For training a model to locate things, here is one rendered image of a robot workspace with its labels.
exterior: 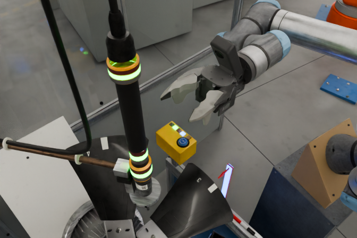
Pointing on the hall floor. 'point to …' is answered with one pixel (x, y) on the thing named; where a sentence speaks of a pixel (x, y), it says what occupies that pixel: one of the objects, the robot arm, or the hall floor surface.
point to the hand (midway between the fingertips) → (178, 104)
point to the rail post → (169, 179)
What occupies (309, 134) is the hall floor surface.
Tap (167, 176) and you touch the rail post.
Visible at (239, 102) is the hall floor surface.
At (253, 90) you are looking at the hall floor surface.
